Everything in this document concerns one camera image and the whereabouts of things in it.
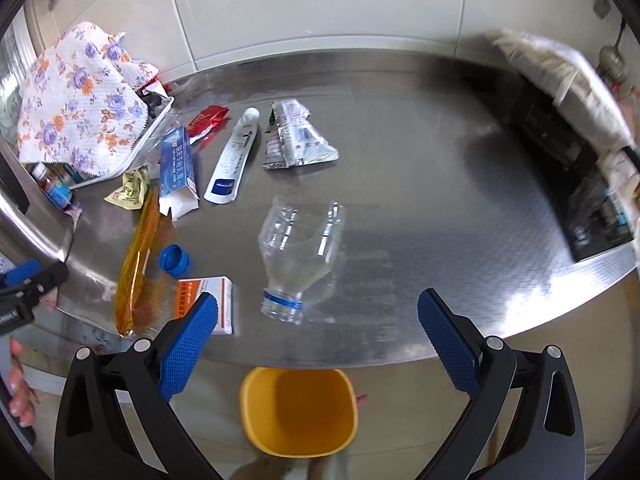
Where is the blue bottle cap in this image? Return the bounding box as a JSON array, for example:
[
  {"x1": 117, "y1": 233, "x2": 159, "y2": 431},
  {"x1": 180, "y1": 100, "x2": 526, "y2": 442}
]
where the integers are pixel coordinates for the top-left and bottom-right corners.
[{"x1": 158, "y1": 244, "x2": 191, "y2": 278}]

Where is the red foil wrapper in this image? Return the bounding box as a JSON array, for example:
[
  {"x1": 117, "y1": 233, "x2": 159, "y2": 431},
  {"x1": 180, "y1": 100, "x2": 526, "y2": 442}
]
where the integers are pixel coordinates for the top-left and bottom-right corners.
[{"x1": 186, "y1": 105, "x2": 229, "y2": 144}]

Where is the person left hand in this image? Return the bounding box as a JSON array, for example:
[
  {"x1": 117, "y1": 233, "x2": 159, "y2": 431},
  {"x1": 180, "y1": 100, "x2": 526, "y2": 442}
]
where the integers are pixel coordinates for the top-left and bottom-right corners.
[{"x1": 9, "y1": 338, "x2": 37, "y2": 428}]

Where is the blue ointment carton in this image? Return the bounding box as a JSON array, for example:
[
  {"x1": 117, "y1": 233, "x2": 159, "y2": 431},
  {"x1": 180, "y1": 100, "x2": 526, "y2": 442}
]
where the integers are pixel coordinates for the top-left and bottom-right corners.
[{"x1": 158, "y1": 126, "x2": 200, "y2": 221}]

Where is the silver foil medicine packet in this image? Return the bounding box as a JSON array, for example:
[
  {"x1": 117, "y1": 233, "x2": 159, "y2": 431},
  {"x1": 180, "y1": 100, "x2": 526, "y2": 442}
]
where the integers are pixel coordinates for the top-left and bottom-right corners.
[{"x1": 262, "y1": 99, "x2": 340, "y2": 170}]

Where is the amber plastic wrapper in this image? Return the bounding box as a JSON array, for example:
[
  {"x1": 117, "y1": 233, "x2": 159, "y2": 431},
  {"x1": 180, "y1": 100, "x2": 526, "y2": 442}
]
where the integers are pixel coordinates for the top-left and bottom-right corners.
[{"x1": 114, "y1": 186, "x2": 160, "y2": 337}]

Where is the clear crushed plastic bottle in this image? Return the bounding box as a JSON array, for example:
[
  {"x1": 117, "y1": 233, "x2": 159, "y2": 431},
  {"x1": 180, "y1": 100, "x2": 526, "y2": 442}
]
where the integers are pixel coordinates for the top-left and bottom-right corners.
[{"x1": 258, "y1": 196, "x2": 345, "y2": 324}]

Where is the black stove appliance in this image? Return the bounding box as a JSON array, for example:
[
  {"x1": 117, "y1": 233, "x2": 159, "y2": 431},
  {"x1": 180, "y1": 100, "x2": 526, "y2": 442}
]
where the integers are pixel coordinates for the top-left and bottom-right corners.
[{"x1": 499, "y1": 74, "x2": 637, "y2": 264}]

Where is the white toothpaste tube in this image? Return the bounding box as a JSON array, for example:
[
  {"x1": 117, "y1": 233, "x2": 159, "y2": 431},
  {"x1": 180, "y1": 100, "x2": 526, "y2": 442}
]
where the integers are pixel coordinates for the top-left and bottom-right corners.
[{"x1": 204, "y1": 107, "x2": 260, "y2": 205}]

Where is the floral cloth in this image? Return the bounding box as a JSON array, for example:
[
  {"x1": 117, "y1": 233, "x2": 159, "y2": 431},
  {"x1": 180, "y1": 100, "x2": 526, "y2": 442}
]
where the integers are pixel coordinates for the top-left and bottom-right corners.
[{"x1": 16, "y1": 22, "x2": 160, "y2": 177}]

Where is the white printed plastic bag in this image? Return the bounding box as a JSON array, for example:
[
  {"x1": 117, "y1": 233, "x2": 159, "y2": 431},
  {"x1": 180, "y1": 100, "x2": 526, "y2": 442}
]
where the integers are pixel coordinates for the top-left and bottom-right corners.
[{"x1": 484, "y1": 27, "x2": 640, "y2": 196}]

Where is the yellow plastic trash bin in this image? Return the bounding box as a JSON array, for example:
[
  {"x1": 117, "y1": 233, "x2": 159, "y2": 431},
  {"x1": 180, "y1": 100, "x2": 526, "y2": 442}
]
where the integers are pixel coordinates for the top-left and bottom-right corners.
[{"x1": 240, "y1": 367, "x2": 359, "y2": 460}]

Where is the orange white medicine box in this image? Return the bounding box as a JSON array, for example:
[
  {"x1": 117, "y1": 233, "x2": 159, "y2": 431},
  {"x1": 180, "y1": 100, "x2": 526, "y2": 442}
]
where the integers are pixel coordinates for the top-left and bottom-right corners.
[{"x1": 173, "y1": 275, "x2": 236, "y2": 337}]

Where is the small blue label bottle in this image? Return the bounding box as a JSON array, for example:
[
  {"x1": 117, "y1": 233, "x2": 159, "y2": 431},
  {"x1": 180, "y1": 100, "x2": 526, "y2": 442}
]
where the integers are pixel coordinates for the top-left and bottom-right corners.
[{"x1": 32, "y1": 162, "x2": 73, "y2": 210}]

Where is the white plastic tray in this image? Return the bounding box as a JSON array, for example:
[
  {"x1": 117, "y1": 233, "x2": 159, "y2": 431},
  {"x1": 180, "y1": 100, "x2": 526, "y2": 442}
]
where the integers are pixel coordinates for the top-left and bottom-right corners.
[{"x1": 70, "y1": 92, "x2": 175, "y2": 191}]

